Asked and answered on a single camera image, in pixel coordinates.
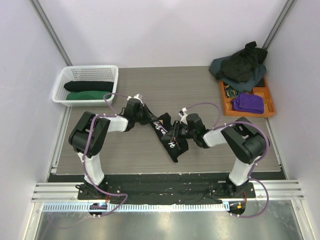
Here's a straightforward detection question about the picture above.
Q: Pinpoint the black t shirt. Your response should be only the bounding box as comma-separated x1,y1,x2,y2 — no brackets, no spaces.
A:
63,81,114,93
149,112,189,163

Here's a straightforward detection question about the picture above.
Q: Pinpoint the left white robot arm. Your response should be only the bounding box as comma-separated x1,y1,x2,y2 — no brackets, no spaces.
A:
68,98,154,200

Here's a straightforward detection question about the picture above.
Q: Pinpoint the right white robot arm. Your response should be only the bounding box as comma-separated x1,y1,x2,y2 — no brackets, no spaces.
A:
161,113,270,198

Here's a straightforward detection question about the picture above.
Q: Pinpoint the blue yellow patterned cloth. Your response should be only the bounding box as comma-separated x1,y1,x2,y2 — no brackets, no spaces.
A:
224,85,240,99

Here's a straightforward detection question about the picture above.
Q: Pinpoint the rolled green t shirt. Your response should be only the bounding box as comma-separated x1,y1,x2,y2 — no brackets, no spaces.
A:
66,90,110,101

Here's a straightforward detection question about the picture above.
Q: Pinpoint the white plastic basket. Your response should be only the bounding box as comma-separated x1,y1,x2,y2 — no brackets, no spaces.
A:
51,65,119,107

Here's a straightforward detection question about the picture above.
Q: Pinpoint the purple folded cloth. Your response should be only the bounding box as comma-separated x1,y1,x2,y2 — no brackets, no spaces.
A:
231,93,265,114

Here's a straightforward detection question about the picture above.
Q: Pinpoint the rolled black t shirt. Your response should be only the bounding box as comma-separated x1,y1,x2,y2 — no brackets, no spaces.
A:
63,81,114,93

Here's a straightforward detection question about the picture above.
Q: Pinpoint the grey blue shirt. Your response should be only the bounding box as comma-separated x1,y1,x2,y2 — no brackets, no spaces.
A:
209,56,267,93

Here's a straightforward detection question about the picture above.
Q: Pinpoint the dark green crumpled shirt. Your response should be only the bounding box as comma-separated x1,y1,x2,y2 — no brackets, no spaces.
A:
215,41,268,83

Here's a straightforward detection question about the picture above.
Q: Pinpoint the orange compartment tray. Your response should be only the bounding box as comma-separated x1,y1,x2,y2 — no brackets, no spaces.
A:
218,76,276,118

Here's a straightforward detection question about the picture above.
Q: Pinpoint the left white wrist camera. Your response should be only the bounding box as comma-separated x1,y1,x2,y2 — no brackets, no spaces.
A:
126,93,144,105

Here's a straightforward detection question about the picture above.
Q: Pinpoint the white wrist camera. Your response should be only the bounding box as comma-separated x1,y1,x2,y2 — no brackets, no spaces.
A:
178,107,188,125
126,93,144,105

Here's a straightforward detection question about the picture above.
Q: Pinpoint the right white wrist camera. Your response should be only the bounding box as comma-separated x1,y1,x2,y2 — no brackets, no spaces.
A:
178,107,188,125

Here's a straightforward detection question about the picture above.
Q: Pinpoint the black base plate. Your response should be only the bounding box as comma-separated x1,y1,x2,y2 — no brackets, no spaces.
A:
47,171,287,206

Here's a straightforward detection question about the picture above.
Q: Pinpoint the left aluminium corner post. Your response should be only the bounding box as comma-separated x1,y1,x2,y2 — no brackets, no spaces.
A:
29,0,73,67

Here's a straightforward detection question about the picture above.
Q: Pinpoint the aluminium corner post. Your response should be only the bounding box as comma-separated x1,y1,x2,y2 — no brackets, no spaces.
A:
262,0,297,50
29,0,73,67

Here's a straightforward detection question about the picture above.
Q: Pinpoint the white slotted cable duct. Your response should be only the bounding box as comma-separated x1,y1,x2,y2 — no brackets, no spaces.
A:
42,201,230,214

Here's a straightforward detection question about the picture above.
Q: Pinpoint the right aluminium corner post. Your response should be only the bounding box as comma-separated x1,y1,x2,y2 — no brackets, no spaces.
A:
262,0,297,50

